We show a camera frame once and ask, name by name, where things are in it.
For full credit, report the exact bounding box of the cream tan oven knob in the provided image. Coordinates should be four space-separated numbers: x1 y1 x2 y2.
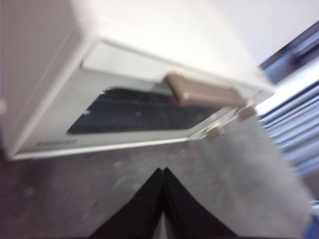
238 103 256 120
206 123 225 140

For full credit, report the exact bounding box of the blue white slatted panel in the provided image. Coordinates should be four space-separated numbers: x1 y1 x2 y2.
258 82 319 172

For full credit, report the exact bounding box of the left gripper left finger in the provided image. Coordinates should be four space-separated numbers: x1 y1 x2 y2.
93 168 163 239

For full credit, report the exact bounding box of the dark blue board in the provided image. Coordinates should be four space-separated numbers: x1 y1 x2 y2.
259 24 319 85

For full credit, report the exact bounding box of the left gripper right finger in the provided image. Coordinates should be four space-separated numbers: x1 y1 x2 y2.
163 168 235 239

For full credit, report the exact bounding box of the tan oven door handle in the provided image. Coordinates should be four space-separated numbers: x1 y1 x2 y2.
161 72 246 108

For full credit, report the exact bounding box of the cream Toshiba toaster oven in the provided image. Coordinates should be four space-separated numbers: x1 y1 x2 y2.
0 0 276 161

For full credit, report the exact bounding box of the glass-windowed oven door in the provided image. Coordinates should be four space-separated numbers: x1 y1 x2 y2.
14 39 261 155

